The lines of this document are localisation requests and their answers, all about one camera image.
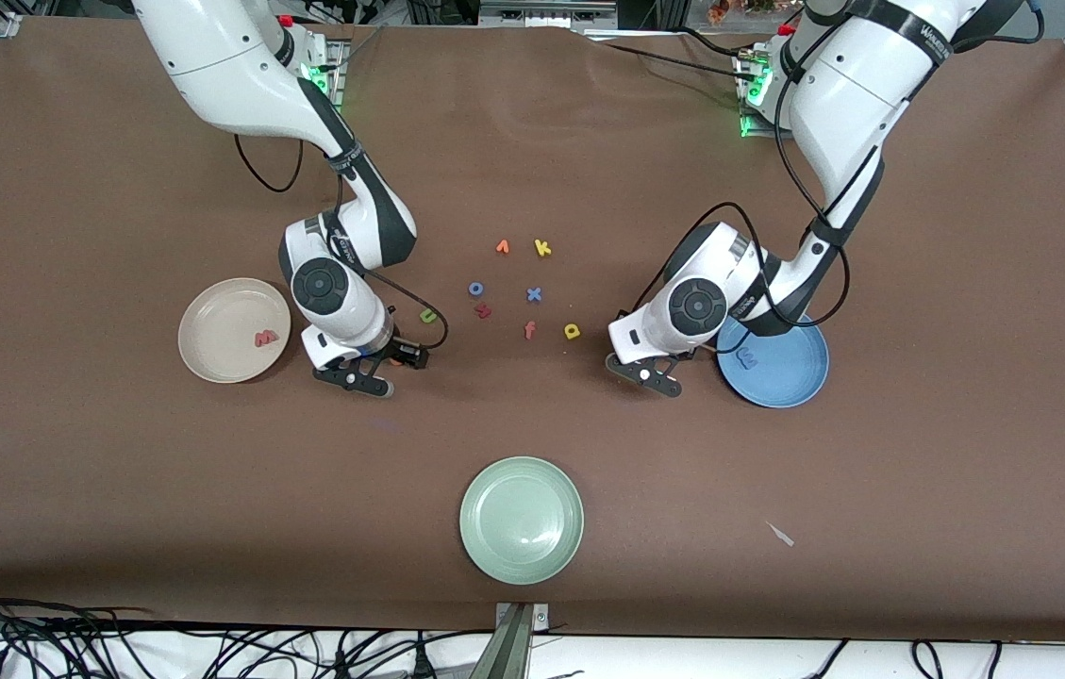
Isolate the beige plastic plate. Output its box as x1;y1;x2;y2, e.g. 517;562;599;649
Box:
177;277;292;385

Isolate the pale green plastic plate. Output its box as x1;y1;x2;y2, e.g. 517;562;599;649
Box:
458;456;585;586

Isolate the brown table cover mat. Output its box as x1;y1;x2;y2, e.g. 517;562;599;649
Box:
0;17;1065;644

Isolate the aluminium support profile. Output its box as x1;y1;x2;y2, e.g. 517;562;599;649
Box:
469;604;535;679

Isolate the grey metal bar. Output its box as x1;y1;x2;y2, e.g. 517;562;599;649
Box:
480;0;618;25

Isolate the blue plastic plate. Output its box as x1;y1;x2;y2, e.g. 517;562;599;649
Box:
716;316;830;409

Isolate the orange background object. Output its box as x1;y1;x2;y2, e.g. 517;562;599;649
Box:
707;0;778;25

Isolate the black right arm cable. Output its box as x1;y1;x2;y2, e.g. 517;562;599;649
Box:
233;132;450;352

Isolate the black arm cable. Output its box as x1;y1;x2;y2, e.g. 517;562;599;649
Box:
626;28;1047;329
233;132;450;352

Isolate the small metal bracket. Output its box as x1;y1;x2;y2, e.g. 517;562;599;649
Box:
494;604;552;631

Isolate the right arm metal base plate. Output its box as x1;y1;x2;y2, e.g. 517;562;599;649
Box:
301;38;349;105

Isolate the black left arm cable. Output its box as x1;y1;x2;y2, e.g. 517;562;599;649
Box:
626;28;1047;329

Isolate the black cable on table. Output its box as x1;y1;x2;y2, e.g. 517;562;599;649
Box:
579;28;750;76

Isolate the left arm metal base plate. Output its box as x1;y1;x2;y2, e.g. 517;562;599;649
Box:
735;47;807;141

